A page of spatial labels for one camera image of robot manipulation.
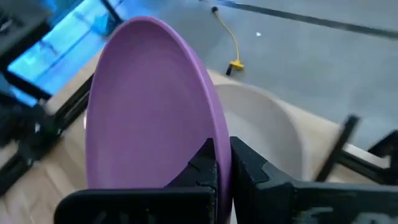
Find beige plate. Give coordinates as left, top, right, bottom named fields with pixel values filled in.
left=213, top=83, right=305, bottom=182

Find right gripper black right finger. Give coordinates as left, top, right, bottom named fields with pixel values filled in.
left=229, top=136, right=296, bottom=224

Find purple plate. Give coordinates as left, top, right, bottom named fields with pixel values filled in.
left=84, top=16, right=233, bottom=224

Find wooden shelf with black frame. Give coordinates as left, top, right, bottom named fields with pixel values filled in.
left=46, top=70, right=398, bottom=187

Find yellow extension cord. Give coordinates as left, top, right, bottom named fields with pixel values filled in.
left=211, top=6, right=246, bottom=76

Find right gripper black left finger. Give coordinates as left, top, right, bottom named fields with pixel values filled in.
left=164, top=138, right=218, bottom=224

